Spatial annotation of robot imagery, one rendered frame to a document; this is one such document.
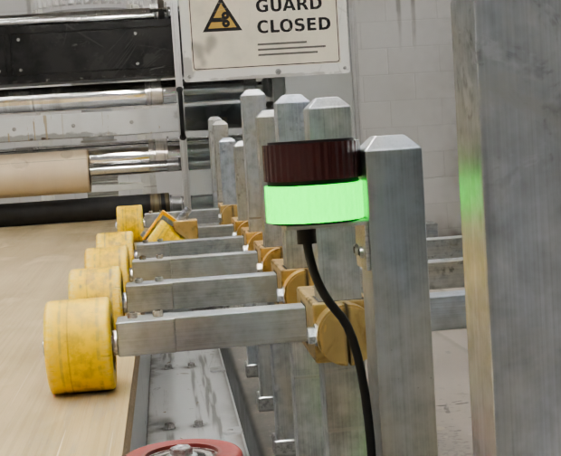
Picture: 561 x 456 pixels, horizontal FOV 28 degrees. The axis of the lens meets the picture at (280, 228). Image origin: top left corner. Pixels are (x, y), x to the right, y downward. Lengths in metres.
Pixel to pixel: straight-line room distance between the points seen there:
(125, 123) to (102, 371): 2.30
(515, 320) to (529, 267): 0.02
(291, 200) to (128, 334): 0.34
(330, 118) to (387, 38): 8.88
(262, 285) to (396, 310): 0.55
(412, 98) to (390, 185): 9.14
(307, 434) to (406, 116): 8.65
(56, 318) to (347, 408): 0.25
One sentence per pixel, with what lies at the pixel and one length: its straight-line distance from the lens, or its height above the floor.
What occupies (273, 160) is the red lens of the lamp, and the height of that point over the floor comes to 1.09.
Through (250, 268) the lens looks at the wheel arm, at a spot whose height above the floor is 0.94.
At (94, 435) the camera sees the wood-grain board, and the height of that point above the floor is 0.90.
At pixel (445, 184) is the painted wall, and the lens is 9.90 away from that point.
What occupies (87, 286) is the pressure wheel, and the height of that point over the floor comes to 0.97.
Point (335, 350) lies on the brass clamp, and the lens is 0.92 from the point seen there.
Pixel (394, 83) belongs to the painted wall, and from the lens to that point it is 9.79.
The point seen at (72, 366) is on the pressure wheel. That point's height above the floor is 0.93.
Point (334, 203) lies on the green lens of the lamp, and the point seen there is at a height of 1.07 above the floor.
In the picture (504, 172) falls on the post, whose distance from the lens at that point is 0.44.
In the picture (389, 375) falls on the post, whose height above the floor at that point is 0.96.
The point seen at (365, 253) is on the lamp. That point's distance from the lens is 0.69.
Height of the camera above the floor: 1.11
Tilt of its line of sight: 5 degrees down
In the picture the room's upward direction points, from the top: 4 degrees counter-clockwise
